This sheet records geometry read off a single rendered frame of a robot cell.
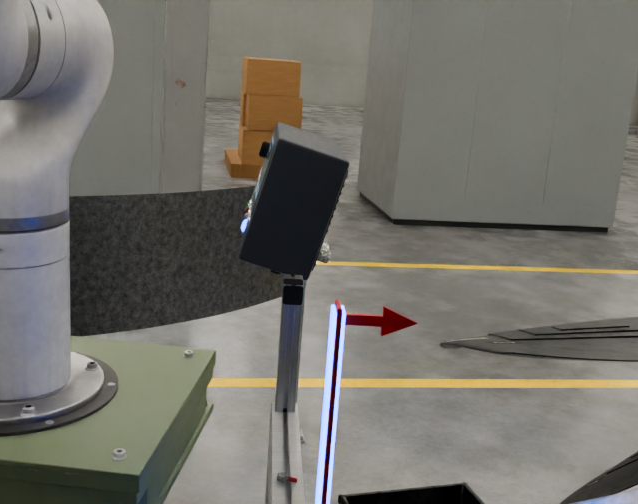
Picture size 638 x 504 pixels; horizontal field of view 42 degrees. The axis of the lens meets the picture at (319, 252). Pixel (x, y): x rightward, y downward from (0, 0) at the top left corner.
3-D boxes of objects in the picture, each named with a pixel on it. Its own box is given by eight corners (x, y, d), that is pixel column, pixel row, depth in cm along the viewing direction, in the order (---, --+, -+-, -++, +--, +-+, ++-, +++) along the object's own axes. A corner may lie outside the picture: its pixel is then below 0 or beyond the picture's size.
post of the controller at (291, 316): (295, 413, 122) (304, 285, 117) (274, 412, 122) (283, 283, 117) (294, 404, 125) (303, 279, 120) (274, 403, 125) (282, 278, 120)
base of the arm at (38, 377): (-131, 408, 82) (-145, 226, 77) (-9, 344, 99) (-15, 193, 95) (39, 444, 77) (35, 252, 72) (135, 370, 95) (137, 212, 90)
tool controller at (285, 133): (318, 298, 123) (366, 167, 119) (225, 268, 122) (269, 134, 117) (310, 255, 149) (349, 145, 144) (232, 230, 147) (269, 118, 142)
